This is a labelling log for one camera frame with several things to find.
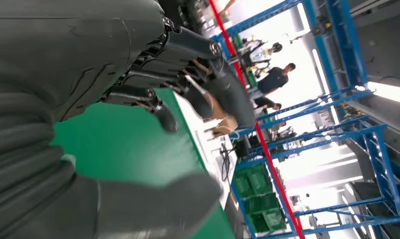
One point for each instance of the green plastic crate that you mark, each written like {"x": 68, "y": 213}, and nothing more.
{"x": 252, "y": 181}
{"x": 265, "y": 217}

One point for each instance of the person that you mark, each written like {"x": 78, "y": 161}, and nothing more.
{"x": 274, "y": 80}
{"x": 264, "y": 102}

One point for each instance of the blue metal rack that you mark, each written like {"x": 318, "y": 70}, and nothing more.
{"x": 348, "y": 39}
{"x": 381, "y": 165}

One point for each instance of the green table mat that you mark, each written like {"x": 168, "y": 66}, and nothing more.
{"x": 120, "y": 142}

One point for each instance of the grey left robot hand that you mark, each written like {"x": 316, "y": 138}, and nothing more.
{"x": 71, "y": 43}

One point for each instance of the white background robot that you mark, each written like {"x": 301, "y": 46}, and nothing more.
{"x": 257, "y": 54}

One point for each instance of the red barrier strip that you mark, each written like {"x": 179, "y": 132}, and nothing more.
{"x": 269, "y": 158}

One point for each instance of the small white table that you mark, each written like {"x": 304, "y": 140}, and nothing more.
{"x": 199, "y": 138}

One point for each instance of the brown cardboard box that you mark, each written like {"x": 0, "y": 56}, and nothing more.
{"x": 226, "y": 127}

